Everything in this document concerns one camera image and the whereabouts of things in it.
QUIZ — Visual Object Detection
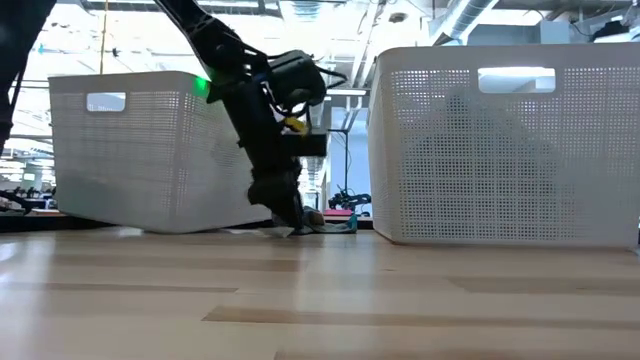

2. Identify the grey ceiling box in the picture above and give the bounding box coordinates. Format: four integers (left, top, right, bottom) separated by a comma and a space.
538, 19, 572, 47

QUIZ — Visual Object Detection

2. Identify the yellow cable tag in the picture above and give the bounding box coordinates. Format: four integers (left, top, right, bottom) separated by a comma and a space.
283, 116, 310, 136

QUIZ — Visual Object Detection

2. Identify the silver ventilation duct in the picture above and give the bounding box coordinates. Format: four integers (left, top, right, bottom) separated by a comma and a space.
428, 0, 499, 47

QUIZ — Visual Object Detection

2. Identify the black ceiling equipment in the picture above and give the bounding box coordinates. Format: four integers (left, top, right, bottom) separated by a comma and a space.
589, 18, 635, 42

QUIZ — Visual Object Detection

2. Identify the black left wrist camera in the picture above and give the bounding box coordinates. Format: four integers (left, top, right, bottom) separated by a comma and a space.
282, 130, 329, 158

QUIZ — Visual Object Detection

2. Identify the white perforated plastic bin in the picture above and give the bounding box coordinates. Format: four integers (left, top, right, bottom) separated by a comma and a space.
48, 69, 274, 235
367, 42, 640, 250

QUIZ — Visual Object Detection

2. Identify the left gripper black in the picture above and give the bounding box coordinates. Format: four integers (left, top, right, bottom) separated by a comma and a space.
222, 89, 308, 232

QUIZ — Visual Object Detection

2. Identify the thin black stand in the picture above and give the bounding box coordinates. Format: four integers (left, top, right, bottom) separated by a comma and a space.
327, 128, 352, 191

